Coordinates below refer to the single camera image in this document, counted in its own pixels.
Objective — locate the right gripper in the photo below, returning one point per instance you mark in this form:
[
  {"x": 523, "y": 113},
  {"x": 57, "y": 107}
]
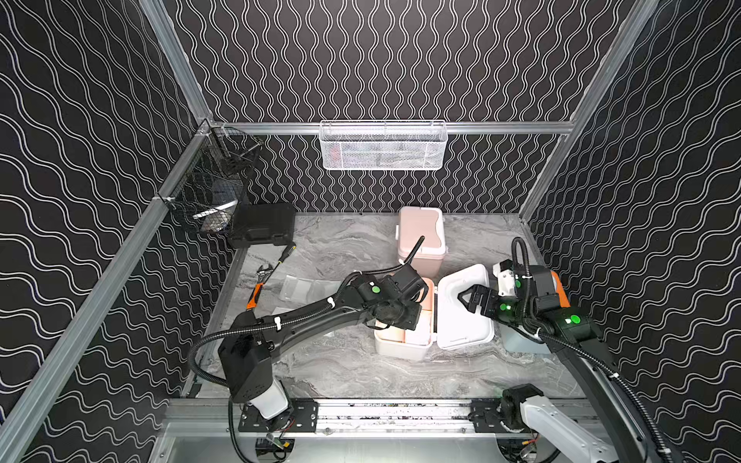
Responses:
[{"x": 489, "y": 296}]

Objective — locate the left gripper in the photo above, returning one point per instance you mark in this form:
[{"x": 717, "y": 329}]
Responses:
[{"x": 399, "y": 310}]

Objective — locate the peach tray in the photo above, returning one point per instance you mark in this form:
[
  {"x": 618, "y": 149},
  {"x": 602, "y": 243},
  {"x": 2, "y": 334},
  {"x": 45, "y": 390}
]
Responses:
[{"x": 420, "y": 336}]

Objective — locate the white first aid box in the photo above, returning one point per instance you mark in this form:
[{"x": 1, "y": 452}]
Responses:
[{"x": 454, "y": 327}]

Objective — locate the light blue first aid box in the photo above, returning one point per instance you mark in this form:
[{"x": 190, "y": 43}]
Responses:
[{"x": 515, "y": 339}]

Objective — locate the white gauze packet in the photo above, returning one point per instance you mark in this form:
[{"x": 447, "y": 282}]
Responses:
[
  {"x": 278, "y": 314},
  {"x": 321, "y": 289},
  {"x": 296, "y": 290}
]

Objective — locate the pink first aid box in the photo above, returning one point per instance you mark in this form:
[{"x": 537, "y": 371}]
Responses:
[{"x": 416, "y": 222}]

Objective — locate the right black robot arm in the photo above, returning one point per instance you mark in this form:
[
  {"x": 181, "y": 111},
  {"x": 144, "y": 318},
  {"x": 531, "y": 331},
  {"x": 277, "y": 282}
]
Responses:
[{"x": 571, "y": 335}]

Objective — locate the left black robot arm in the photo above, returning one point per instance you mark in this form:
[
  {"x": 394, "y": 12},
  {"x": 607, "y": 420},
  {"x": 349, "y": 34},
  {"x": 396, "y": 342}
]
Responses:
[{"x": 241, "y": 358}]

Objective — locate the black plastic tool case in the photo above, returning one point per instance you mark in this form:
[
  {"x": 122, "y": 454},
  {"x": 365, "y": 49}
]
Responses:
[{"x": 257, "y": 224}]

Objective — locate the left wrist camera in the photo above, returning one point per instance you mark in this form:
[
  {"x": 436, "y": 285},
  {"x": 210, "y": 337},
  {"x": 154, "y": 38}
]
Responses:
[{"x": 404, "y": 282}]

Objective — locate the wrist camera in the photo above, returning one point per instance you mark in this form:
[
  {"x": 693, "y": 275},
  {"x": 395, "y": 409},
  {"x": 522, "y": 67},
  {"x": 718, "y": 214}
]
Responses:
[
  {"x": 404, "y": 282},
  {"x": 511, "y": 280}
]

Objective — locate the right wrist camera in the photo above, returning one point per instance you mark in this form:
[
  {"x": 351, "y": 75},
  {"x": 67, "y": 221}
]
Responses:
[{"x": 511, "y": 280}]

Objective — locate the white wire wall basket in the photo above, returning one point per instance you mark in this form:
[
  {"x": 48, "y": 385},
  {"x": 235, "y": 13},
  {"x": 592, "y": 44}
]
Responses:
[{"x": 379, "y": 145}]

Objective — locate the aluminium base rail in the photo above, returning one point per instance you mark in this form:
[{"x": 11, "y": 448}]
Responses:
[{"x": 336, "y": 418}]

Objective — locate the black wire wall basket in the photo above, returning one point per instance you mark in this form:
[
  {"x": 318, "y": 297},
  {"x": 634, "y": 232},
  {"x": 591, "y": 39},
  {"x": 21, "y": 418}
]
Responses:
[{"x": 215, "y": 183}]

